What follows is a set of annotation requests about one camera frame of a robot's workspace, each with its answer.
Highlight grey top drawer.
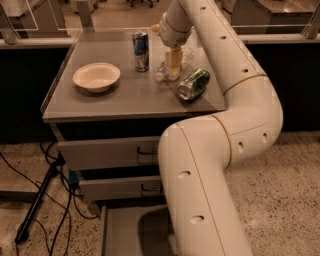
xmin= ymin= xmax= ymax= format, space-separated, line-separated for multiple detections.
xmin=58 ymin=136 xmax=159 ymax=170

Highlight background grey cabinet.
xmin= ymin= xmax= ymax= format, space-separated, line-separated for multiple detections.
xmin=231 ymin=0 xmax=319 ymax=34
xmin=0 ymin=0 xmax=69 ymax=39

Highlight metal bracket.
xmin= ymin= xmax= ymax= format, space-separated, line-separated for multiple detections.
xmin=0 ymin=4 xmax=18 ymax=45
xmin=301 ymin=4 xmax=320 ymax=39

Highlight grey bottom drawer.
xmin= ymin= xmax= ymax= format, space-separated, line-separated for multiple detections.
xmin=98 ymin=205 xmax=178 ymax=256

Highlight black middle drawer handle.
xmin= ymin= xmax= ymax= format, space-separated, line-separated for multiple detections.
xmin=140 ymin=184 xmax=163 ymax=194

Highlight black drawer handle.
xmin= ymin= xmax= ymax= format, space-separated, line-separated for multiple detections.
xmin=137 ymin=147 xmax=158 ymax=156
xmin=140 ymin=184 xmax=163 ymax=194

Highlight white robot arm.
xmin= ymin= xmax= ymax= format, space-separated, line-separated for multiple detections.
xmin=158 ymin=0 xmax=283 ymax=256

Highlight blue box under cabinet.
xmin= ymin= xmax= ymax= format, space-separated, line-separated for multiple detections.
xmin=68 ymin=171 xmax=79 ymax=185

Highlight background grey cabinet right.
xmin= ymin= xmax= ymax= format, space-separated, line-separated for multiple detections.
xmin=231 ymin=0 xmax=319 ymax=34

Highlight grey drawer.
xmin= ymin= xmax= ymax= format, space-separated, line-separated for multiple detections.
xmin=98 ymin=205 xmax=178 ymax=256
xmin=58 ymin=136 xmax=159 ymax=170
xmin=79 ymin=176 xmax=162 ymax=201

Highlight far right metal bracket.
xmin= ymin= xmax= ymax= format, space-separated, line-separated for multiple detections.
xmin=301 ymin=4 xmax=320 ymax=39

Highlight far left metal bracket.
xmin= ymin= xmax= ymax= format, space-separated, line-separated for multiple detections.
xmin=0 ymin=4 xmax=18 ymax=45

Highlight black top drawer handle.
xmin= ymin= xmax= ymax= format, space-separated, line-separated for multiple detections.
xmin=137 ymin=147 xmax=158 ymax=156

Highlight black floor cables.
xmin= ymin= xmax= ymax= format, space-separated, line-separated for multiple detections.
xmin=0 ymin=141 xmax=100 ymax=256

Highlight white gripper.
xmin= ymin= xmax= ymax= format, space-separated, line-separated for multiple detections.
xmin=149 ymin=11 xmax=192 ymax=81

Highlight green soda can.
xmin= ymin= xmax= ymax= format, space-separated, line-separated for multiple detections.
xmin=177 ymin=68 xmax=211 ymax=101

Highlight white bowl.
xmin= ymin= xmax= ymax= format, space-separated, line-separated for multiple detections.
xmin=73 ymin=63 xmax=121 ymax=93

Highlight background grey cabinet left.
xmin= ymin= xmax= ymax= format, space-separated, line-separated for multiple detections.
xmin=0 ymin=0 xmax=69 ymax=39

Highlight grey middle drawer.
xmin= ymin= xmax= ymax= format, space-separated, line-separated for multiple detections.
xmin=79 ymin=176 xmax=162 ymax=201

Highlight black office chair base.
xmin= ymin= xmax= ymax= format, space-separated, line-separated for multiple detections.
xmin=126 ymin=0 xmax=160 ymax=8

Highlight black bar on floor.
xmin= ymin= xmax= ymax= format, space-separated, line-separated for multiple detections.
xmin=15 ymin=162 xmax=58 ymax=244

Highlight clear plastic water bottle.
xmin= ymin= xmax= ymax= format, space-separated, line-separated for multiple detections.
xmin=155 ymin=47 xmax=194 ymax=83

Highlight blue silver energy drink can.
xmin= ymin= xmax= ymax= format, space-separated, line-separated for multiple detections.
xmin=132 ymin=31 xmax=149 ymax=72

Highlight grey drawer cabinet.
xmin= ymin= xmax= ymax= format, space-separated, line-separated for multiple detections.
xmin=39 ymin=28 xmax=228 ymax=214

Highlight left metal post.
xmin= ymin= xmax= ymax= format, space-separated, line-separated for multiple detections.
xmin=76 ymin=0 xmax=94 ymax=32

